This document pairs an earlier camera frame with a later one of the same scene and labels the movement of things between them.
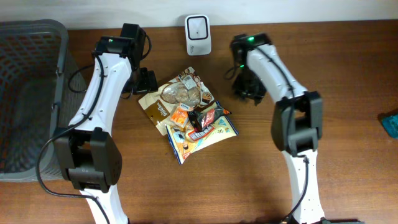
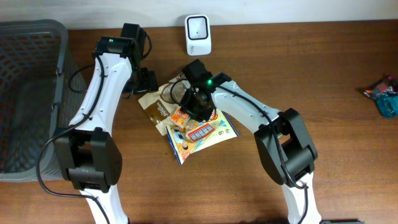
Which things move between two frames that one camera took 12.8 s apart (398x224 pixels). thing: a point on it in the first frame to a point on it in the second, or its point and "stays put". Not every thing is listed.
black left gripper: x=145 y=83 stays put
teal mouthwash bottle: x=389 y=121 to x=387 y=105
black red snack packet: x=200 y=121 to x=388 y=85
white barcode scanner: x=198 y=34 stays put
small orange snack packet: x=179 y=116 stays put
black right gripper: x=249 y=88 to x=199 y=112
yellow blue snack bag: x=187 y=142 stays put
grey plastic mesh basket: x=41 y=89 stays put
